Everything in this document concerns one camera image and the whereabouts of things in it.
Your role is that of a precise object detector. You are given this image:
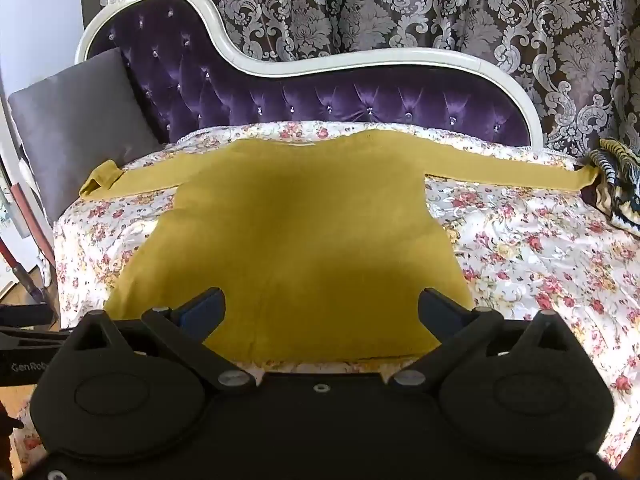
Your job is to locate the mustard yellow knit sweater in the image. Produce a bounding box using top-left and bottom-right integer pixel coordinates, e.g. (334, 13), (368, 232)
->
(78, 130), (603, 361)

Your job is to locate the brown damask curtain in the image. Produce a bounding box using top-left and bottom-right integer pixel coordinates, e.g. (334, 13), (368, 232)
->
(97, 0), (640, 158)

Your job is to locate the red handled floor tool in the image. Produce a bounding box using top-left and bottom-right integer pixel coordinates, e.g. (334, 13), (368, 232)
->
(0, 160), (57, 313)

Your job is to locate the striped patterned cloth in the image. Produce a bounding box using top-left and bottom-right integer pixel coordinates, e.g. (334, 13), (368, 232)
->
(582, 137), (640, 238)

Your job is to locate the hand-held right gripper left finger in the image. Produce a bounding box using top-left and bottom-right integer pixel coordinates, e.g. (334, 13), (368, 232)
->
(67, 287), (262, 395)

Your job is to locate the floral printed blanket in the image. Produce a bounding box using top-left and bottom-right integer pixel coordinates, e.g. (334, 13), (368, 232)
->
(10, 121), (640, 467)

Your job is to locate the purple tufted headboard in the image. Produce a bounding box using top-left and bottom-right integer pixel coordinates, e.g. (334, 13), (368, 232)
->
(75, 0), (543, 153)

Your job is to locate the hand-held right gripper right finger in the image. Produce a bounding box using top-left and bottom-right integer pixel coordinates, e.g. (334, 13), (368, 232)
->
(387, 287), (577, 392)

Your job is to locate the grey cushion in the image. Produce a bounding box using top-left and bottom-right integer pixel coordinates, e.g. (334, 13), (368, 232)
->
(9, 49), (163, 223)

